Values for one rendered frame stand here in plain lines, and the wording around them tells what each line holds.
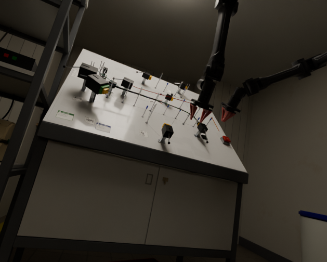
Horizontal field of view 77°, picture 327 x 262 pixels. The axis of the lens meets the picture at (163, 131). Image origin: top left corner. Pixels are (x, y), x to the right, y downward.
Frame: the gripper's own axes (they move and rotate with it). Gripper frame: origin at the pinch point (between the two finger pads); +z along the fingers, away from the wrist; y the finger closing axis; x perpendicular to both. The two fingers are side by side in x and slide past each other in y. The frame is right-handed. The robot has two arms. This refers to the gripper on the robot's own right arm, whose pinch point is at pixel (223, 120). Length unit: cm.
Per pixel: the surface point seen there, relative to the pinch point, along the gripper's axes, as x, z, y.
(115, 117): -14, 21, 56
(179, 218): 25, 52, 15
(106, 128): -3, 23, 61
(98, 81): -19, 6, 69
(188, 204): 21, 46, 10
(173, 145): -0.6, 23.1, 22.6
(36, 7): -46, -14, 105
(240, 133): -160, 58, -195
